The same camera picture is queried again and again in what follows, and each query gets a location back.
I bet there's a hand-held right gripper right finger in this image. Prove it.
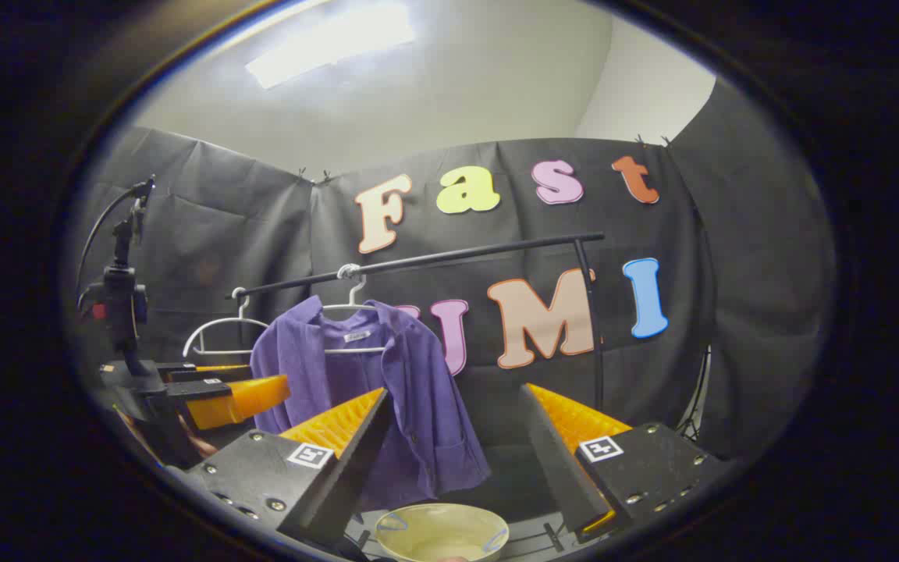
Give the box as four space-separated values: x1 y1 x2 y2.
520 382 731 545

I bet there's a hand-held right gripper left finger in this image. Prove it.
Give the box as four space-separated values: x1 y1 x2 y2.
184 386 392 551

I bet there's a purple ribbed shirt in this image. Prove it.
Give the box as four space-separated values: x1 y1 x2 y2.
251 295 492 512

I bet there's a beige laundry hamper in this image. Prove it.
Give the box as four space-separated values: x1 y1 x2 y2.
374 503 510 562

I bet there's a white plastic hanger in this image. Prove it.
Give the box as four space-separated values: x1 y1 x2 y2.
183 286 272 359

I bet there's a white hanger with wrapped hook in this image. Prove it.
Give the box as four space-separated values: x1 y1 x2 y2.
322 264 393 357

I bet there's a black clothes rack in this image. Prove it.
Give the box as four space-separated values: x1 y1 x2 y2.
225 232 608 414

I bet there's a black tripod stand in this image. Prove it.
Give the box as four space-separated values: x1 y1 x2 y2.
674 343 713 446

